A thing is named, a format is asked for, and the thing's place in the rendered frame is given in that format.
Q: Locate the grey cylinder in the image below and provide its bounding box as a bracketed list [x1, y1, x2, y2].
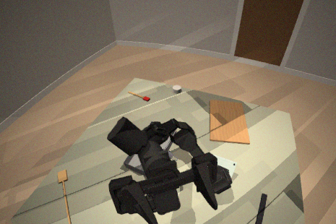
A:
[173, 85, 181, 94]

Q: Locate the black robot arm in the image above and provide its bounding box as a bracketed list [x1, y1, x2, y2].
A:
[107, 117, 233, 215]

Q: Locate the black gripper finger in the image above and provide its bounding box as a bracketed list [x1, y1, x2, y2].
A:
[196, 161, 217, 210]
[121, 183, 158, 224]

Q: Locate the light brown wooden board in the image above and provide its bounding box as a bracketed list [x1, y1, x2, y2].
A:
[210, 99, 250, 145]

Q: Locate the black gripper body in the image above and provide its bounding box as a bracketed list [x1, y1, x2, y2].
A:
[108, 150, 217, 215]

